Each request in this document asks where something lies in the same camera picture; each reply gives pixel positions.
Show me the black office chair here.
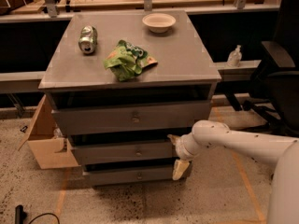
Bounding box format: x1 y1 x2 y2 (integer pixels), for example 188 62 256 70
223 0 299 138

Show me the grey bottom drawer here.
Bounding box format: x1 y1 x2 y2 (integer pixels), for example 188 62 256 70
83 165 173 186

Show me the clear sanitizer bottle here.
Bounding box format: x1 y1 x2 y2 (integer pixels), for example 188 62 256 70
227 45 242 67

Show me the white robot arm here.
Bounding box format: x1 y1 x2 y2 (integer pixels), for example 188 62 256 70
168 120 299 224

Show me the grey top drawer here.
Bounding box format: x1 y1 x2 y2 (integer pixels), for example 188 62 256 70
52 102 211 135

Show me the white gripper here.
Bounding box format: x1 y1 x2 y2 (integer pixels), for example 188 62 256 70
167 133 200 180

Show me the grey drawer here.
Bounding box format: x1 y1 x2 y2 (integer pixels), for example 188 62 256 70
71 140 176 165
52 102 211 135
83 165 173 186

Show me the green chip bag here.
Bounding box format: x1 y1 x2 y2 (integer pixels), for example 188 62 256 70
104 40 158 82

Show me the black cable on floor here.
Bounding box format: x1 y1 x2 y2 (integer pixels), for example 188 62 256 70
14 204 61 224

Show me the grey drawer cabinet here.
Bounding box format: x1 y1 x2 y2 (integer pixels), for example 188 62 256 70
39 11 221 186

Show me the crushed green soda can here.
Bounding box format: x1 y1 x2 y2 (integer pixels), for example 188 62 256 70
78 25 97 54

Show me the grey metal rail frame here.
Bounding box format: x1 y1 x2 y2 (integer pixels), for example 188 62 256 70
0 4 278 93

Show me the white paper bowl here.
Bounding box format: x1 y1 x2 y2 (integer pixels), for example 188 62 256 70
142 13 176 34

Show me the open cardboard box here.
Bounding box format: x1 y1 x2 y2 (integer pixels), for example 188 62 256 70
18 96 78 169

